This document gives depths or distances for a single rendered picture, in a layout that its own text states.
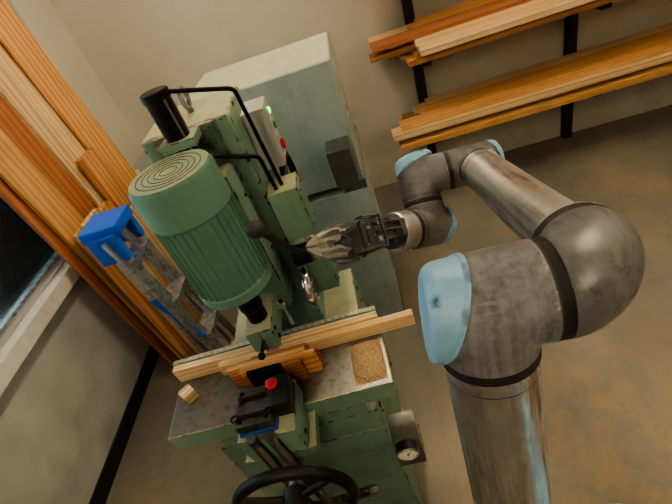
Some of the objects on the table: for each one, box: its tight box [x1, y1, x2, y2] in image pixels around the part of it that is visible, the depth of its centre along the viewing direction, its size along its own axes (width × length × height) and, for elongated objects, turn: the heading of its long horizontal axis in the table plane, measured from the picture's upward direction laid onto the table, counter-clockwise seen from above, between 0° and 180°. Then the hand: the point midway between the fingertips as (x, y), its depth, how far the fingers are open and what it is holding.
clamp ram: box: [246, 362, 286, 387], centre depth 104 cm, size 9×8×9 cm
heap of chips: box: [349, 338, 388, 386], centre depth 107 cm, size 8×12×3 cm
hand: (310, 248), depth 83 cm, fingers closed
